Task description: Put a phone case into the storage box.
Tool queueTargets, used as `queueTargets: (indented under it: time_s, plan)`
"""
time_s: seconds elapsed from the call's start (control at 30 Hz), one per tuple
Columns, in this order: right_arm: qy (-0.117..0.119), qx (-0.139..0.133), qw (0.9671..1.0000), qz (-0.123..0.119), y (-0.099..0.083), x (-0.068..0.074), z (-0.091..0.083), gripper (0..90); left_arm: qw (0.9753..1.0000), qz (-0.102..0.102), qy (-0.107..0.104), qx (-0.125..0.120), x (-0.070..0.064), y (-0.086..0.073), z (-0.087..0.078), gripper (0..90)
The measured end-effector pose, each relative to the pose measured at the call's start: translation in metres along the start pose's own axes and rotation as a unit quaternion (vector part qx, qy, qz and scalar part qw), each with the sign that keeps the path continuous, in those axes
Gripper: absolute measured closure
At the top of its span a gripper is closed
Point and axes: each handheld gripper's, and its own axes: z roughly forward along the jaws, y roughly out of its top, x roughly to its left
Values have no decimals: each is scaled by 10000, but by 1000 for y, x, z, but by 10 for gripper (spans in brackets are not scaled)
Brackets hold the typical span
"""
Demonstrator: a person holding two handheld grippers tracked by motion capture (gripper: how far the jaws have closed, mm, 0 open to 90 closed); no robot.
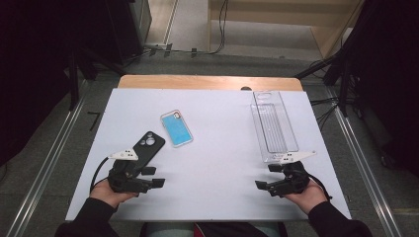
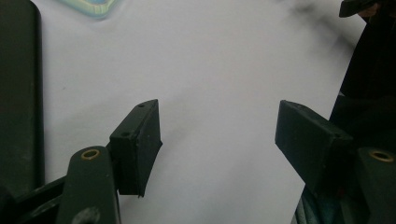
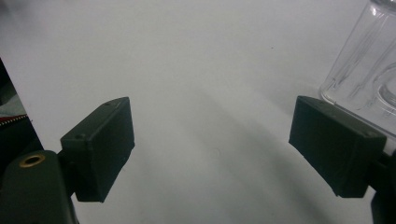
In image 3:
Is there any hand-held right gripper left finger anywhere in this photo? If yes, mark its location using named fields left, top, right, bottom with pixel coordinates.
left=60, top=96, right=135, bottom=203

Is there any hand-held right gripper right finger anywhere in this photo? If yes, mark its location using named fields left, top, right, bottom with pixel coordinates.
left=289, top=95, right=388, bottom=199

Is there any red strip with white teeth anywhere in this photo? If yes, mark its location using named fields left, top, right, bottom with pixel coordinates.
left=0, top=114, right=29, bottom=128

